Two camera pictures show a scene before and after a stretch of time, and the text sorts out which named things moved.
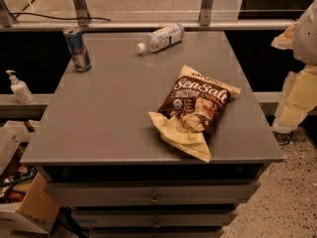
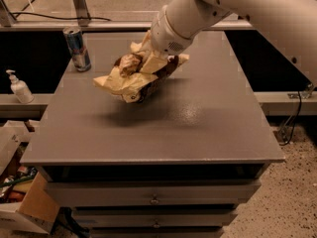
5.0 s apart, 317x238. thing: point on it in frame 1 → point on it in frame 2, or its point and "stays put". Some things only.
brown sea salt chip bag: x=191 y=108 → x=130 y=78
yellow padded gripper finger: x=285 y=40 → x=146 y=41
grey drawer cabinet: x=104 y=156 stays put
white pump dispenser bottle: x=20 y=88 stays put
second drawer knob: x=156 y=225 stays put
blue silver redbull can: x=78 y=50 stays put
